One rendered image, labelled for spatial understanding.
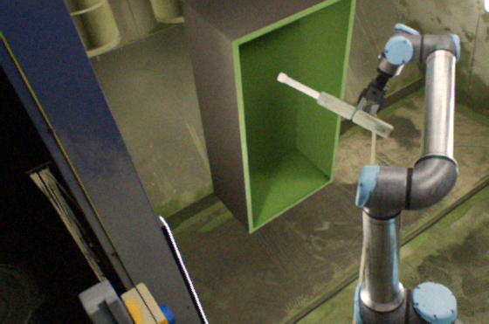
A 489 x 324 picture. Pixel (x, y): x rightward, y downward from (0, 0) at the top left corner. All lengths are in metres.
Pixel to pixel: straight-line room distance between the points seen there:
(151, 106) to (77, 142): 2.01
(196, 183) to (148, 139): 0.43
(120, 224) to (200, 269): 1.62
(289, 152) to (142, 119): 0.99
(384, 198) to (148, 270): 0.81
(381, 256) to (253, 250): 1.69
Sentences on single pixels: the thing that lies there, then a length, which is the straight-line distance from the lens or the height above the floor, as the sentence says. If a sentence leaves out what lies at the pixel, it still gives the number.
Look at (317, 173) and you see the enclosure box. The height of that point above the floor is 0.48.
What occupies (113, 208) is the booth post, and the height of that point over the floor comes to 1.44.
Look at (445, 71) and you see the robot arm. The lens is 1.61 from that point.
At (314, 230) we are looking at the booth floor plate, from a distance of 3.16.
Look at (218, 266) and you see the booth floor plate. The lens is 3.08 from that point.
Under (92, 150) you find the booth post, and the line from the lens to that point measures 1.37.
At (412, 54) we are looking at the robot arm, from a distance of 1.70.
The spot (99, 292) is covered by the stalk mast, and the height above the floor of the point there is 1.64.
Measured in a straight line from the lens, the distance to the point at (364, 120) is 1.88.
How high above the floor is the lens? 2.35
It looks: 41 degrees down
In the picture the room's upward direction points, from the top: 10 degrees counter-clockwise
